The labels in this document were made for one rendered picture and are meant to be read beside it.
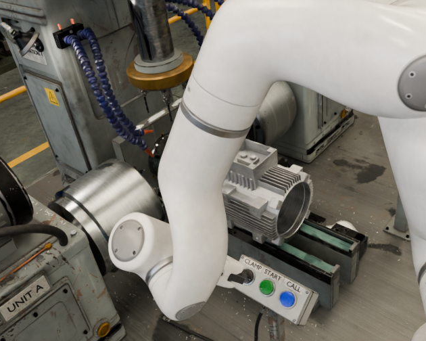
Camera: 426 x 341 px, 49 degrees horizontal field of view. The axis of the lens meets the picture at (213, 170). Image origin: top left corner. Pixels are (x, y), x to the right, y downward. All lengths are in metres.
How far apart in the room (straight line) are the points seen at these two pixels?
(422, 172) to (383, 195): 1.04
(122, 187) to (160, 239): 0.50
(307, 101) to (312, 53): 1.13
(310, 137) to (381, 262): 0.53
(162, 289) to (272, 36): 0.37
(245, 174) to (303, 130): 0.53
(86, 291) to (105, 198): 0.22
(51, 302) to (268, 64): 0.74
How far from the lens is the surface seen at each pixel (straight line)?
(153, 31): 1.20
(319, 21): 0.46
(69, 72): 1.33
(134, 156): 1.38
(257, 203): 1.14
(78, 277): 1.09
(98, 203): 1.13
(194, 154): 0.55
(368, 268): 1.37
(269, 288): 0.96
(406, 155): 0.56
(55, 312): 1.08
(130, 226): 0.68
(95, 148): 1.44
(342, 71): 0.45
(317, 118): 1.69
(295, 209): 1.28
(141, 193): 1.16
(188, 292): 0.63
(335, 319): 1.26
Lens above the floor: 1.82
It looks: 36 degrees down
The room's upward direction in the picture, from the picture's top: 9 degrees counter-clockwise
